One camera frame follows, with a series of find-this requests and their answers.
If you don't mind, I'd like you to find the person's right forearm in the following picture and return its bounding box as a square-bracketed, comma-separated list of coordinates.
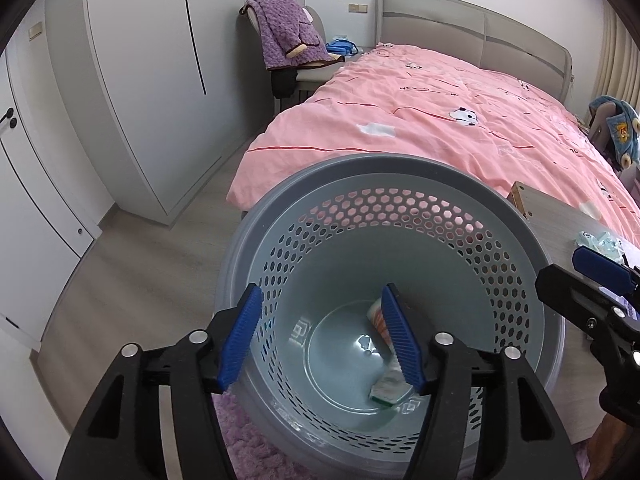
[585, 412, 640, 480]

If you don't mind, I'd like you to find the grey chair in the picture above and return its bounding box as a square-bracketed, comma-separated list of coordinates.
[236, 4, 346, 111]

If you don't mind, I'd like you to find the white wardrobe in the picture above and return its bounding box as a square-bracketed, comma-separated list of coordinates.
[82, 0, 306, 226]

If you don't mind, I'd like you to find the grey upholstered bed headboard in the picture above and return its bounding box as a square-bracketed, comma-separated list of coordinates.
[374, 0, 573, 108]

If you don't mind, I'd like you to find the white orange wrapper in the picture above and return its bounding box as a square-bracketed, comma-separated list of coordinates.
[366, 297, 417, 407]

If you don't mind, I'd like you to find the pink printed duvet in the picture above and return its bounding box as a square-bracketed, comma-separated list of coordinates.
[227, 42, 640, 256]

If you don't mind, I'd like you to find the purple fleece blanket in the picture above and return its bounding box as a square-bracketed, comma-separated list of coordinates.
[239, 0, 346, 72]

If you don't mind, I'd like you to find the blue white soft packet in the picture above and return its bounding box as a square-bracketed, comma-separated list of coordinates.
[572, 230, 626, 266]

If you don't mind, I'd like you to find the beige curtain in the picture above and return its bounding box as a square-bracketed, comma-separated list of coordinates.
[592, 0, 640, 111]

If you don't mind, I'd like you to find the blue printed cloth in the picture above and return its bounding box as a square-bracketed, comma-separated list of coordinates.
[587, 94, 640, 171]

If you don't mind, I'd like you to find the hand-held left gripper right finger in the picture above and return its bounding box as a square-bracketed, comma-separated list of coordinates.
[381, 282, 583, 480]

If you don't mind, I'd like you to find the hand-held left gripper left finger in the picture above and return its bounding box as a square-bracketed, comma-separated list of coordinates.
[56, 282, 265, 480]

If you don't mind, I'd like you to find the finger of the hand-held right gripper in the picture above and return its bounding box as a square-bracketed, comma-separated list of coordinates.
[571, 246, 640, 306]
[534, 263, 611, 333]

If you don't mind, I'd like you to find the purple fluffy rug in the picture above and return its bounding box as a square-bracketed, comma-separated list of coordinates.
[212, 390, 321, 480]

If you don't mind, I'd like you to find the blue bag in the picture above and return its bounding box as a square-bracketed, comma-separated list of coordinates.
[325, 36, 360, 57]

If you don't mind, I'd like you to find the white cabinet door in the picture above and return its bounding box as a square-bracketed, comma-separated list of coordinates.
[0, 50, 118, 361]

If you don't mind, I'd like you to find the grey perforated plastic basket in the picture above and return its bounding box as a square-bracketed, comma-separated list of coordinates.
[212, 152, 566, 476]

